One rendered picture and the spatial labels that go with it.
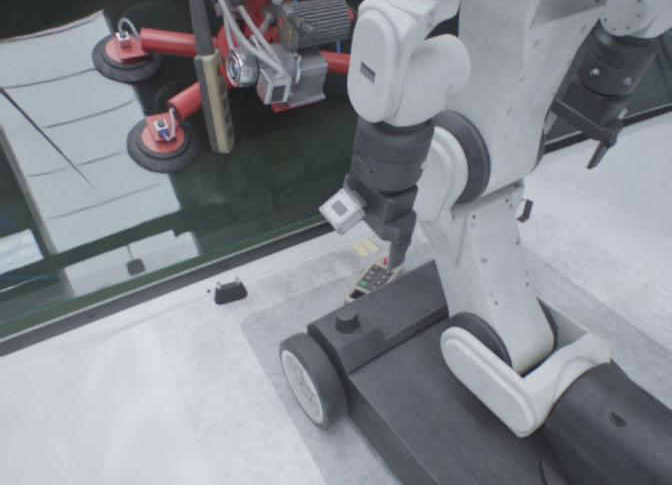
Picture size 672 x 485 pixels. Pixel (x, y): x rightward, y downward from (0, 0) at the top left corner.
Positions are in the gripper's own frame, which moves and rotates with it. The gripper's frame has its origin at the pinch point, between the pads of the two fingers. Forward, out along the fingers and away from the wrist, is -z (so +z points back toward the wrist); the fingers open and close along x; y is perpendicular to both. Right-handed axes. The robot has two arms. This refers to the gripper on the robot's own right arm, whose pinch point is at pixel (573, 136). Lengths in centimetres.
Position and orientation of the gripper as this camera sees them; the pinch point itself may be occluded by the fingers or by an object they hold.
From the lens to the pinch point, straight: 100.9
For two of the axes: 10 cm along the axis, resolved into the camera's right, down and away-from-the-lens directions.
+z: 1.0, -6.7, -7.4
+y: -8.2, 3.6, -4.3
